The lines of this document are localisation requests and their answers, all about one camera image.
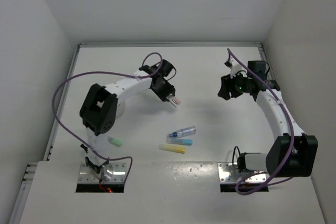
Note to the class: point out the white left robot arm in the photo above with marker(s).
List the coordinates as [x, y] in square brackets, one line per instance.
[103, 104]

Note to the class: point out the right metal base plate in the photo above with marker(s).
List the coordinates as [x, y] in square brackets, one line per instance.
[229, 175]

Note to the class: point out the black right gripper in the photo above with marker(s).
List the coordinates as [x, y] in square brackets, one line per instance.
[227, 85]

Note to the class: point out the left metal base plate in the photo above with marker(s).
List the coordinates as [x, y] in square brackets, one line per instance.
[112, 173]

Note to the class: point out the metal base plate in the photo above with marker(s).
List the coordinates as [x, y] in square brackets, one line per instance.
[229, 175]
[112, 173]

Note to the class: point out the white round divided organizer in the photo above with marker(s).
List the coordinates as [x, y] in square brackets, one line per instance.
[120, 109]

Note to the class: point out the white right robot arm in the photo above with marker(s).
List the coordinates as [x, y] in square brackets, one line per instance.
[293, 151]

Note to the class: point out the blue highlighter marker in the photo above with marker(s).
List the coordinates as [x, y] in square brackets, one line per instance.
[179, 141]

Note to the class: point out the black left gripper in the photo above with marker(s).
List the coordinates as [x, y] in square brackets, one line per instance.
[168, 89]

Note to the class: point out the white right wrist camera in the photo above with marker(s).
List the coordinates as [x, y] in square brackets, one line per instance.
[235, 67]

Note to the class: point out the clear blue-capped glue bottle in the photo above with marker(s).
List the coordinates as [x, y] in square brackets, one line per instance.
[183, 132]

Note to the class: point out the yellow highlighter marker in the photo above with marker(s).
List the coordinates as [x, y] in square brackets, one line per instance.
[171, 148]

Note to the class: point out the green highlighter marker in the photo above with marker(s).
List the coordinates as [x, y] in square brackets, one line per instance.
[114, 141]

